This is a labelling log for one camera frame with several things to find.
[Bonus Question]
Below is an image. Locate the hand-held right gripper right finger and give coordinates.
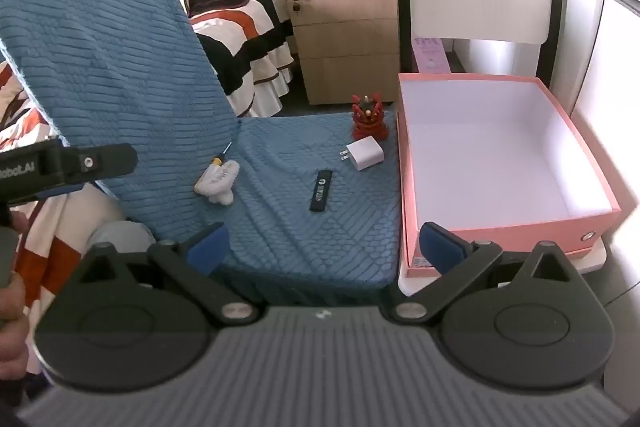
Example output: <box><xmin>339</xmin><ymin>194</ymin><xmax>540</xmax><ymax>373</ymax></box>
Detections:
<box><xmin>387</xmin><ymin>221</ymin><xmax>585</xmax><ymax>325</ymax></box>

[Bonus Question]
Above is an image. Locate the blue quilted cloth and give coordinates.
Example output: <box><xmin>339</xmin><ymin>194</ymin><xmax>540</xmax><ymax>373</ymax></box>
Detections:
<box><xmin>0</xmin><ymin>0</ymin><xmax>403</xmax><ymax>295</ymax></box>

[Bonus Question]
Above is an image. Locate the pale grey cloth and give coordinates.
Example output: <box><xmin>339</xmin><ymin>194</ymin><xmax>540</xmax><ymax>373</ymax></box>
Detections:
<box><xmin>85</xmin><ymin>187</ymin><xmax>157</xmax><ymax>254</ymax></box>

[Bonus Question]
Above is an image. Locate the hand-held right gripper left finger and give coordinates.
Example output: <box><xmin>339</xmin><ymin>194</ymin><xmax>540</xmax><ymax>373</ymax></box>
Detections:
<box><xmin>70</xmin><ymin>222</ymin><xmax>263</xmax><ymax>328</ymax></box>

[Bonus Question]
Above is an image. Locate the pink cardboard box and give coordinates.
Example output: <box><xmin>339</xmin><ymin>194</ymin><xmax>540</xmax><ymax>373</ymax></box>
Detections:
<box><xmin>397</xmin><ymin>73</ymin><xmax>622</xmax><ymax>279</ymax></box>

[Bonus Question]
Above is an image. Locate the small white charger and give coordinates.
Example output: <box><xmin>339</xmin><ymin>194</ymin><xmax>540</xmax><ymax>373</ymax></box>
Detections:
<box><xmin>339</xmin><ymin>137</ymin><xmax>385</xmax><ymax>172</ymax></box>

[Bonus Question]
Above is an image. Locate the black framed white partition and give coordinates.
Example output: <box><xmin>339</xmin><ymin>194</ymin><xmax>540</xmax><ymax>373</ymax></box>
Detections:
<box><xmin>550</xmin><ymin>0</ymin><xmax>640</xmax><ymax>188</ymax></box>

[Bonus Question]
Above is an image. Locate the yellow handled screwdriver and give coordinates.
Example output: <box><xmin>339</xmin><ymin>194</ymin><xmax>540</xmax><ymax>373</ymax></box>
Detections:
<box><xmin>209</xmin><ymin>142</ymin><xmax>233</xmax><ymax>168</ymax></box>

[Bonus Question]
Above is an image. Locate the black usb stick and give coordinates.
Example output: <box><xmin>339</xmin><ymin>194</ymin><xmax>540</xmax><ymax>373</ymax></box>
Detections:
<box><xmin>309</xmin><ymin>169</ymin><xmax>335</xmax><ymax>214</ymax></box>

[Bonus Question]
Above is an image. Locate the wooden nightstand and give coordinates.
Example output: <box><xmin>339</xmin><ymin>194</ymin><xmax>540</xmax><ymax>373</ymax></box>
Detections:
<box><xmin>282</xmin><ymin>0</ymin><xmax>401</xmax><ymax>105</ymax></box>

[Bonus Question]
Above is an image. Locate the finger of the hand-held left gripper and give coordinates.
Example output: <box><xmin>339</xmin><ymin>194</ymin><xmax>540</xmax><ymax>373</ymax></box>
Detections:
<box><xmin>61</xmin><ymin>143</ymin><xmax>139</xmax><ymax>182</ymax></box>
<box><xmin>7</xmin><ymin>183</ymin><xmax>85</xmax><ymax>208</ymax></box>

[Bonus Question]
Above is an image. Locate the person's left hand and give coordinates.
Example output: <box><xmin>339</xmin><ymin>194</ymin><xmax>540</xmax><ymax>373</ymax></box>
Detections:
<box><xmin>0</xmin><ymin>212</ymin><xmax>32</xmax><ymax>375</ymax></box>

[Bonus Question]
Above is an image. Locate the striped bed blanket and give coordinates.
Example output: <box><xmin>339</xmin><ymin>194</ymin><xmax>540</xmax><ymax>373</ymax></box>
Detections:
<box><xmin>0</xmin><ymin>0</ymin><xmax>297</xmax><ymax>375</ymax></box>

